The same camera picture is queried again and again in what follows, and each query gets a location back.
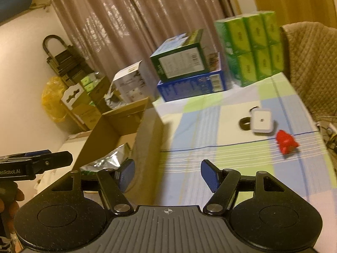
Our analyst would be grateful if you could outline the white cardboard hanger piece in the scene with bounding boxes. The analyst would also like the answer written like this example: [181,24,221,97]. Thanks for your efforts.
[61,82,85,111]

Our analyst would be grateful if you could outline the person's left hand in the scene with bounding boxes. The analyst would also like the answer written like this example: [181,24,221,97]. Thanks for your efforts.
[0,187,25,217]

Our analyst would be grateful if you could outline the dark green carton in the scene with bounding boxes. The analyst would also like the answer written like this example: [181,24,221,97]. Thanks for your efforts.
[150,29,207,83]

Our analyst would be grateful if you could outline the brown curtain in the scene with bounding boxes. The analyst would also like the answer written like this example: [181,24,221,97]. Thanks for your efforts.
[50,0,237,85]

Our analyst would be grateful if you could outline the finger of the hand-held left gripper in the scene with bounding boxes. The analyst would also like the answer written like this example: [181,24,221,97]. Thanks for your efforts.
[31,151,74,175]
[23,150,52,158]

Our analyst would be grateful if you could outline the yellow plastic bag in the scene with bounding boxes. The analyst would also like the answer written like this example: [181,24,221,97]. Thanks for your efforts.
[41,76,68,123]

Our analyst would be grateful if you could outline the pile of cardboard boxes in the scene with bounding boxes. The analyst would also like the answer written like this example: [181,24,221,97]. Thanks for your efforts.
[66,73,117,133]

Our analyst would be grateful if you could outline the white humidifier carton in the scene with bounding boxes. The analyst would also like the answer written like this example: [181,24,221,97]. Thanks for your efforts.
[112,61,159,105]

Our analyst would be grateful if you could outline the quilted beige chair cover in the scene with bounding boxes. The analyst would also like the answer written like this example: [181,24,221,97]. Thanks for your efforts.
[280,22,337,117]

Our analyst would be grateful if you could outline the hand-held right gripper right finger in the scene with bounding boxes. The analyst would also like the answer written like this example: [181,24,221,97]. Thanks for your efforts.
[201,159,288,215]

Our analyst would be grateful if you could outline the blue carton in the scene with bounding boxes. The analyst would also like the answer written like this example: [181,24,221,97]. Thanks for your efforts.
[156,53,227,103]

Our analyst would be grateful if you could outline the tangled floor cables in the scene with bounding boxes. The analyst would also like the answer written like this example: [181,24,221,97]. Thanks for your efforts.
[315,115,337,148]

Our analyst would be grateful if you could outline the red toy figure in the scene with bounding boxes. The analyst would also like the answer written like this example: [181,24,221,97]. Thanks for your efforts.
[275,130,300,156]

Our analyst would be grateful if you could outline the stack of green tissue packs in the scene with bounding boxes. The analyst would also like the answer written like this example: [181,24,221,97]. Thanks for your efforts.
[214,11,285,87]

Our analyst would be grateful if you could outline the silver foil bag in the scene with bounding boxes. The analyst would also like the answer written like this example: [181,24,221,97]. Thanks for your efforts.
[80,142,132,178]

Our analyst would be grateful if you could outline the white square night light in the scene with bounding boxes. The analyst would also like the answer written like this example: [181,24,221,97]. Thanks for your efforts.
[250,108,276,135]

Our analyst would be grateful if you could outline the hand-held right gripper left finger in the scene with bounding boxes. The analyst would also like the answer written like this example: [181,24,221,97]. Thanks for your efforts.
[49,159,135,215]

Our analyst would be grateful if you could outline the cardboard box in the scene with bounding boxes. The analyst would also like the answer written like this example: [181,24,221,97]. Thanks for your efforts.
[72,97,165,207]

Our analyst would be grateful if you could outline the blue rolled mat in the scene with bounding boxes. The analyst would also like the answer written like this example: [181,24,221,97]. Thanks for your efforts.
[0,0,32,23]

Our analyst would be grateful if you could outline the checked tablecloth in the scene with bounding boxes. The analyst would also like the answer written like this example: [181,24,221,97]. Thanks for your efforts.
[151,71,333,217]

